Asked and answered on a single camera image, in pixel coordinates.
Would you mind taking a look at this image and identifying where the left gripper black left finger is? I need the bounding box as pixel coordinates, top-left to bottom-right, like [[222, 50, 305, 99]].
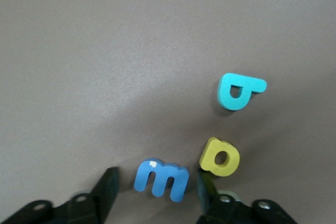
[[0, 166, 120, 224]]

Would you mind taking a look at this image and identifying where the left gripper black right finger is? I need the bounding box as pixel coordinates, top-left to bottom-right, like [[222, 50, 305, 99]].
[[195, 170, 297, 224]]

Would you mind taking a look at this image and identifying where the yellow letter a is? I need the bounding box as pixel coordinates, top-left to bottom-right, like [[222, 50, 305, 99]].
[[198, 136, 241, 178]]

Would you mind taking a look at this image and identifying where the blue letter m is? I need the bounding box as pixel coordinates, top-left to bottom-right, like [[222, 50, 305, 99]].
[[133, 157, 190, 203]]

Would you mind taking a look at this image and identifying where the cyan letter b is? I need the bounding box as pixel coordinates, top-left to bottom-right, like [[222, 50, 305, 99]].
[[217, 72, 268, 111]]

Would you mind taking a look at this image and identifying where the brown table cover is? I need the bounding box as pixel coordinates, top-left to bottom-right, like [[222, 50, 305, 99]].
[[0, 0, 336, 224]]

